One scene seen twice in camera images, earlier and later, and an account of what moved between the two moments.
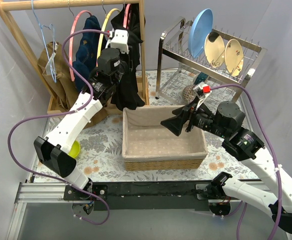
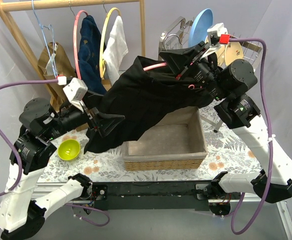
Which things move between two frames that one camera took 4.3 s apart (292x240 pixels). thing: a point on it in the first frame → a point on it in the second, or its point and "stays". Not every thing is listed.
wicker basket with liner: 148,145 stays
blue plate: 201,26 stays
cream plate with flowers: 234,57 stays
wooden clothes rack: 1,7 stays
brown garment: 59,81 stays
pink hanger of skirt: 127,16 → 161,65
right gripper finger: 184,110 → 181,59
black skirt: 131,19 → 146,90
